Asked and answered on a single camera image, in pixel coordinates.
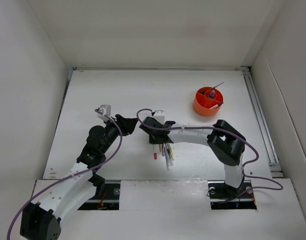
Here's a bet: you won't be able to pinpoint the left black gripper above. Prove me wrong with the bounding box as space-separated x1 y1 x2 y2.
100 114 137 154

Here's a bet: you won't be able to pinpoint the black-handled scissors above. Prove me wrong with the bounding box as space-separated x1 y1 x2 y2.
197 82 224 95

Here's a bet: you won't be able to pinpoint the purple-capped white marker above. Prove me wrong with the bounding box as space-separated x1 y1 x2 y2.
209 101 224 110

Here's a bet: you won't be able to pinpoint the small blue-capped glue bottle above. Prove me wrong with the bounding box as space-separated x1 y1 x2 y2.
209 90 216 99

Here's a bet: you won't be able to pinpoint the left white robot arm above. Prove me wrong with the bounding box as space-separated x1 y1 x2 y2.
20 114 138 240

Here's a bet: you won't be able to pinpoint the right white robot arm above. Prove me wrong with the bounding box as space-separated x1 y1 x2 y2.
139 116 246 199

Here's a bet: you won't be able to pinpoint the black thin pen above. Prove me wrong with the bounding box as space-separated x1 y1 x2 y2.
161 144 166 157

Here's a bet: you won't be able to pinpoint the yellow highlighter pen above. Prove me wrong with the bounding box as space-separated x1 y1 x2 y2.
166 143 175 161

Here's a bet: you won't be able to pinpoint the green-capped pen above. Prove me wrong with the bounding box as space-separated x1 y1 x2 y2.
163 143 173 166

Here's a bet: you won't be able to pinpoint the orange round organizer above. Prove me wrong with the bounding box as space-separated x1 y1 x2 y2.
193 86 224 117

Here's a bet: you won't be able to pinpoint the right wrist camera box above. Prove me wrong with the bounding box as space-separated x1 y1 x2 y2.
151 110 165 125

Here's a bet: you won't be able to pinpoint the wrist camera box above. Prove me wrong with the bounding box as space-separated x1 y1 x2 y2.
151 110 165 125
95 104 111 122

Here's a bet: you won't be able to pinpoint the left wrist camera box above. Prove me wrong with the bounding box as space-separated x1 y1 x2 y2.
95 104 111 122

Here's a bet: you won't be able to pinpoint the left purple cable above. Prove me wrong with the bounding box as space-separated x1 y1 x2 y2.
6 108 123 240

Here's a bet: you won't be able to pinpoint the purple cable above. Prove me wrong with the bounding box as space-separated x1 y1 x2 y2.
136 108 284 202
6 108 123 240

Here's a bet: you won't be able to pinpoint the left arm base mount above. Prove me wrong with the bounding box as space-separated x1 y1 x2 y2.
78 181 121 211

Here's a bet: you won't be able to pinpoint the aluminium side rail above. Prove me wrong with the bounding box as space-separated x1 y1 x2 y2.
241 67 284 179

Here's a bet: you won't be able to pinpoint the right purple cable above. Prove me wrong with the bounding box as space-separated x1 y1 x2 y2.
136 108 284 202

